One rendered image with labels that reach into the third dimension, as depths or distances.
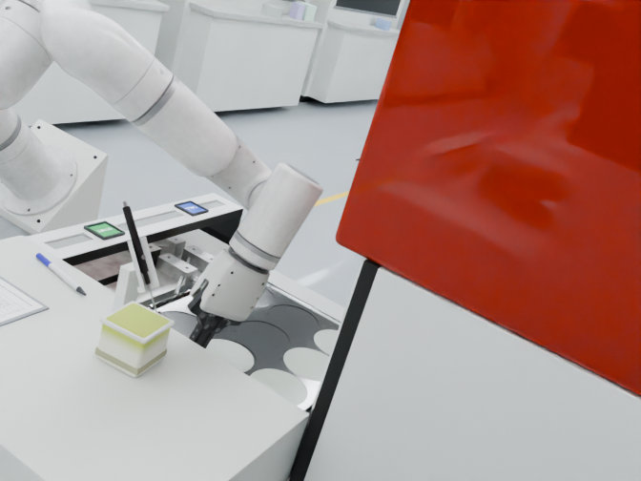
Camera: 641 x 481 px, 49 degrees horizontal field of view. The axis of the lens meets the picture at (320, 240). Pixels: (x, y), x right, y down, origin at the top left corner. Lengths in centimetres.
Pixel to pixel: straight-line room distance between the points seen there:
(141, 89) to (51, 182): 74
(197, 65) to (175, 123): 479
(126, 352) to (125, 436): 13
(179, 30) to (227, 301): 477
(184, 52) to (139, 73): 489
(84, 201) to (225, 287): 68
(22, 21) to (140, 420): 57
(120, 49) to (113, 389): 45
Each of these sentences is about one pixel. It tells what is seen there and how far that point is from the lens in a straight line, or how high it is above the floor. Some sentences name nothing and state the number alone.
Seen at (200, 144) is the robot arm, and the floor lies 127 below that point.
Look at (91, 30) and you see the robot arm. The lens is 98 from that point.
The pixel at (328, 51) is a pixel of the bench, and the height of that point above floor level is 60.
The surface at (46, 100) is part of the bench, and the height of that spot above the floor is 24.
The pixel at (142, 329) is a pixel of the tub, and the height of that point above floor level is 103.
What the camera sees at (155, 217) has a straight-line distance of 154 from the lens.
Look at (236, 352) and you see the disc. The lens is 125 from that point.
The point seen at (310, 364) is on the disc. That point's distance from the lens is 128.
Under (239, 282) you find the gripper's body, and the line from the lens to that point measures 112.
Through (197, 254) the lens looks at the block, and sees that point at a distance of 153.
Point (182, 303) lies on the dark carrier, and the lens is 135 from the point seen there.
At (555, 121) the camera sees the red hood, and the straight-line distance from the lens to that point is 81.
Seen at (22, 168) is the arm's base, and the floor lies 98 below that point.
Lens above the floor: 157
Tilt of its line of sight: 22 degrees down
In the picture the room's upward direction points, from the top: 17 degrees clockwise
